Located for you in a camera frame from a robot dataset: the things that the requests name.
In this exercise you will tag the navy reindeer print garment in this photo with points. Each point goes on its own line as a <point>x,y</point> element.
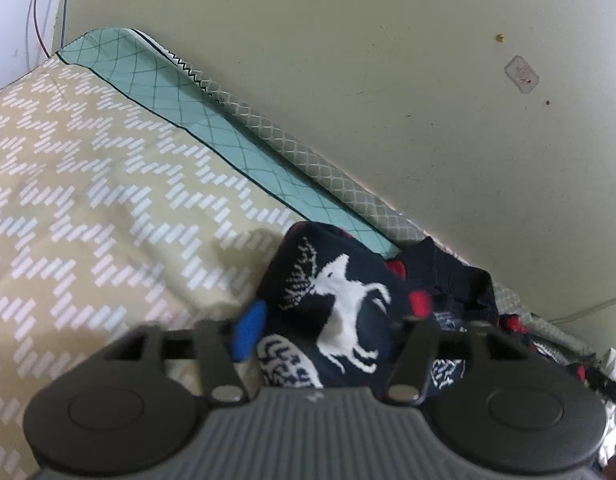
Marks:
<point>348,305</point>

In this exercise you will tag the beige zigzag blanket teal border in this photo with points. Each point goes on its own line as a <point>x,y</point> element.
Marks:
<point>88,185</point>

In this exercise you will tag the grey lattice bed sheet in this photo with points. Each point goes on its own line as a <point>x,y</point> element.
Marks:
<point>308,155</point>

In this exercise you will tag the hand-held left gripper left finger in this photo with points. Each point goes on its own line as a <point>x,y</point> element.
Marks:
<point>249,330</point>

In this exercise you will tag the clear wall sticker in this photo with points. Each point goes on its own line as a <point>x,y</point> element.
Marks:
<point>521,74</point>

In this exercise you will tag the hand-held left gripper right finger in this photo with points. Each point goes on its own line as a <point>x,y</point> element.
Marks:
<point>417,347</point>

